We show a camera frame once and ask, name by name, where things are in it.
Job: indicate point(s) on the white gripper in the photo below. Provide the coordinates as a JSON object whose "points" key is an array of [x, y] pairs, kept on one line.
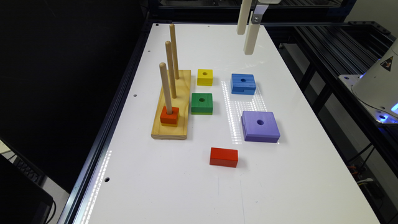
{"points": [[253, 29]]}

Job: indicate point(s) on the green wooden block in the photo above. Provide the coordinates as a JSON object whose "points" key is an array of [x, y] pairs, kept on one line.
{"points": [[202, 103]]}

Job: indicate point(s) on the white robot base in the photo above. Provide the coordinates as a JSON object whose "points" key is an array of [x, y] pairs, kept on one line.
{"points": [[376, 89]]}

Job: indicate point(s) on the blue wooden block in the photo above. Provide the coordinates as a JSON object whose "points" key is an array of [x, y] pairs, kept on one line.
{"points": [[243, 84]]}

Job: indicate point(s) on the yellow wooden block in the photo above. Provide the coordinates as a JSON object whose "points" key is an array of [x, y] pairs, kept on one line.
{"points": [[205, 77]]}

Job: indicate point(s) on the purple wooden block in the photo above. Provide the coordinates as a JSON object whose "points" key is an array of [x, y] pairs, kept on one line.
{"points": [[260, 126]]}

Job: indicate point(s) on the red block on peg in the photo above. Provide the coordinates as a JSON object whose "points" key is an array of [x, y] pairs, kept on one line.
{"points": [[169, 119]]}

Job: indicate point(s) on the red rectangular wooden block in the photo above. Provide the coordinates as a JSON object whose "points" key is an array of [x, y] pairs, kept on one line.
{"points": [[224, 157]]}

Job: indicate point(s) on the rear wooden peg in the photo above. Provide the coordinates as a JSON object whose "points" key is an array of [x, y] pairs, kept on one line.
{"points": [[174, 50]]}

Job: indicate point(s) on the wooden peg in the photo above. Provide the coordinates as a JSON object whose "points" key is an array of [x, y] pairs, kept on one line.
{"points": [[172, 88], [166, 89], [174, 50]]}

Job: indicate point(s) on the middle wooden peg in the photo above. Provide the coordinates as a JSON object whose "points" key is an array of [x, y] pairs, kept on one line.
{"points": [[172, 88]]}

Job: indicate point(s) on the wooden peg base board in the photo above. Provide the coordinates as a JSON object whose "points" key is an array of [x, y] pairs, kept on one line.
{"points": [[179, 132]]}

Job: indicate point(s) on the front wooden peg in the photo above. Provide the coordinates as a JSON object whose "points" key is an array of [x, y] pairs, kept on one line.
{"points": [[166, 89]]}

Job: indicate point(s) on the black keyboard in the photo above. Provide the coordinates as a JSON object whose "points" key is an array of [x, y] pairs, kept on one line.
{"points": [[31, 173]]}

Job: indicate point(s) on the black monitor corner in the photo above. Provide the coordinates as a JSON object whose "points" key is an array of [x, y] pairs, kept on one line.
{"points": [[22, 201]]}

